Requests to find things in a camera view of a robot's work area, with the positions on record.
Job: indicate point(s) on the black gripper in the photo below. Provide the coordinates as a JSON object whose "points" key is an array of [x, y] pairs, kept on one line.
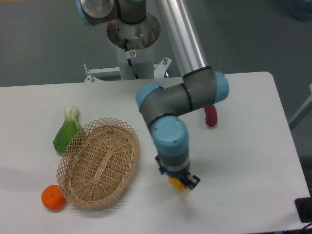
{"points": [[180, 172]]}

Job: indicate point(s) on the yellow mango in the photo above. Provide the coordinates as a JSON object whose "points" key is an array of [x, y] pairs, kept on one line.
{"points": [[176, 184]]}

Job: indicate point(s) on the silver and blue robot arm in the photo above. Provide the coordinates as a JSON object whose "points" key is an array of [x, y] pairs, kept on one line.
{"points": [[159, 106]]}

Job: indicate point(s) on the purple sweet potato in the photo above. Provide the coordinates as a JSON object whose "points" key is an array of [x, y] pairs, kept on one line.
{"points": [[211, 118]]}

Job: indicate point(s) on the oval wicker basket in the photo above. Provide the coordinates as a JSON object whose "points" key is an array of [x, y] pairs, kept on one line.
{"points": [[98, 163]]}

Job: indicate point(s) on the black device at table edge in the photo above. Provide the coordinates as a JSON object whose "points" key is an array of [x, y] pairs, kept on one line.
{"points": [[304, 209]]}

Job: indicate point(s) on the green bok choy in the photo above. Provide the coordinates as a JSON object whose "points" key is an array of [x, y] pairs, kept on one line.
{"points": [[68, 130]]}

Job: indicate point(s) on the orange tangerine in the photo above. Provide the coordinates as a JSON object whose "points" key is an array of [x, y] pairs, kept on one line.
{"points": [[52, 198]]}

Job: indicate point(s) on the white metal mounting bracket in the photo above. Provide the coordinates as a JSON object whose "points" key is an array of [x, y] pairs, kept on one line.
{"points": [[114, 73]]}

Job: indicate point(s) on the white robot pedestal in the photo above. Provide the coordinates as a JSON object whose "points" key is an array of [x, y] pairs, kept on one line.
{"points": [[135, 44]]}

